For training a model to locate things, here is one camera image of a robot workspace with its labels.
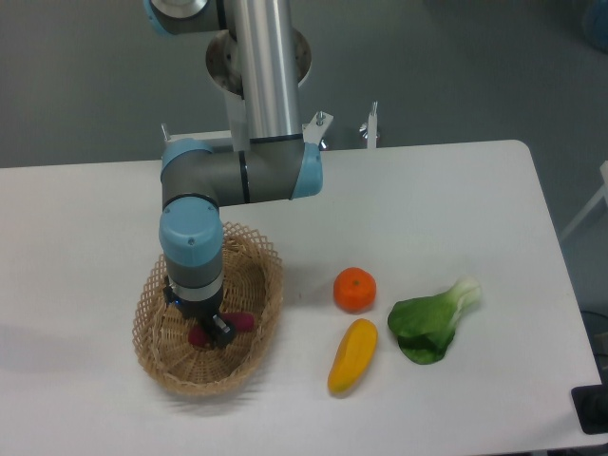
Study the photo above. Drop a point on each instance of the white furniture frame right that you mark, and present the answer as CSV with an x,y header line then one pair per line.
x,y
591,211

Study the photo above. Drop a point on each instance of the purple sweet potato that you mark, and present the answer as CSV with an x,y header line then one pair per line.
x,y
199,336

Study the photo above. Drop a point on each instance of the yellow mango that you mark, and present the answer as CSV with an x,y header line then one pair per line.
x,y
353,356

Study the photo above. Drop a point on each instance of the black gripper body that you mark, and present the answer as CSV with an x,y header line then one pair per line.
x,y
201,304

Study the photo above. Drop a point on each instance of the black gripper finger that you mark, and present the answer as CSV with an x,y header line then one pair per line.
x,y
221,330

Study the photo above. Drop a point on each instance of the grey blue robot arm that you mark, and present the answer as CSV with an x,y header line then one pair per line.
x,y
271,159

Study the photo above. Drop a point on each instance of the black device at table edge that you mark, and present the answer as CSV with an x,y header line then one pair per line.
x,y
591,407

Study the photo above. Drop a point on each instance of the orange tangerine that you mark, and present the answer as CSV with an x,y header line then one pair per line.
x,y
354,290

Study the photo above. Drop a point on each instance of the oval wicker basket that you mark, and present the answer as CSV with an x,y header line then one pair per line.
x,y
253,284

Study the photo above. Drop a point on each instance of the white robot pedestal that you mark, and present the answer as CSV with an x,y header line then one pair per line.
x,y
233,114

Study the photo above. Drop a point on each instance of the green bok choy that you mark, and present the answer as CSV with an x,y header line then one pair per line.
x,y
425,326

